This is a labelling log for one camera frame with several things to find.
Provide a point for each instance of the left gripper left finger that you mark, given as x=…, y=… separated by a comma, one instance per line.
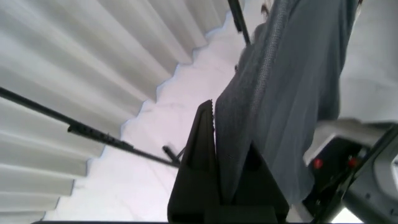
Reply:
x=196, y=180

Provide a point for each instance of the dark grey long-sleeved shirt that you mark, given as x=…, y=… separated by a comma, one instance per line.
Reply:
x=295, y=77

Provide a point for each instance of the black clothes rack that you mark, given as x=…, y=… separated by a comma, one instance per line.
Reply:
x=93, y=134

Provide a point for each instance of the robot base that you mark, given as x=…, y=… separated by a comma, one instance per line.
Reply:
x=373, y=174

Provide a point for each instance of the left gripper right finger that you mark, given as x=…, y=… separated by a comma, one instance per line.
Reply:
x=258, y=193

